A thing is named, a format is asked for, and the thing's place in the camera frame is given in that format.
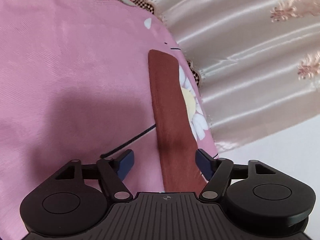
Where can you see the cream floral satin curtain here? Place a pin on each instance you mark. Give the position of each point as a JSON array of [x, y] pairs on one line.
[[249, 55]]

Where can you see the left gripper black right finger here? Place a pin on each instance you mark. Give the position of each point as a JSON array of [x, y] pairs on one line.
[[256, 197]]

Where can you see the pink floral bed sheet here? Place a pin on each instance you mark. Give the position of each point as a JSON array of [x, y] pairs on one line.
[[75, 85]]

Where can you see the dark red knit sweater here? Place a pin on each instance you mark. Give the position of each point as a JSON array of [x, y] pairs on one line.
[[176, 143]]

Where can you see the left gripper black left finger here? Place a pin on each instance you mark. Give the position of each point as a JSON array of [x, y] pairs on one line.
[[77, 197]]

